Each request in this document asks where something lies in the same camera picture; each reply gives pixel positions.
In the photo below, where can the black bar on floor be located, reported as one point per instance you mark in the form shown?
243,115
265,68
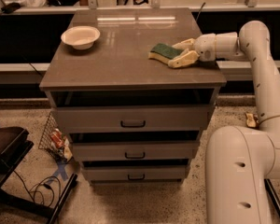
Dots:
273,195

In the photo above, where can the top grey drawer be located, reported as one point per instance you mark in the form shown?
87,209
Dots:
132,118

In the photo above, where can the green and yellow sponge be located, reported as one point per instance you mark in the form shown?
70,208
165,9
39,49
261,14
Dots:
164,53

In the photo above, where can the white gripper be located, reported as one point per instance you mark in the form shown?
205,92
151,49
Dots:
205,48

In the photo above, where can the wire mesh basket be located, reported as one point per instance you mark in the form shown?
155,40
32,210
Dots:
62,154

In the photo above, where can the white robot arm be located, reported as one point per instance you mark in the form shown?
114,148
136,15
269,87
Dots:
238,160

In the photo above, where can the black cart stand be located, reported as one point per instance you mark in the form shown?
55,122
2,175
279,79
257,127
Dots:
14,146

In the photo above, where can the white paper bowl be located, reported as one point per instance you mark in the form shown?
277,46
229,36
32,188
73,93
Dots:
80,37

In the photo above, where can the snack wrappers on floor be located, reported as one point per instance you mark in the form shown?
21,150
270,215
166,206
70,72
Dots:
251,120

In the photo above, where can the grey drawer cabinet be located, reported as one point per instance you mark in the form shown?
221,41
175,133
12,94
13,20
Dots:
116,71

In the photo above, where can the red snack packet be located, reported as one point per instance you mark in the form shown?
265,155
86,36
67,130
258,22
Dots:
57,138

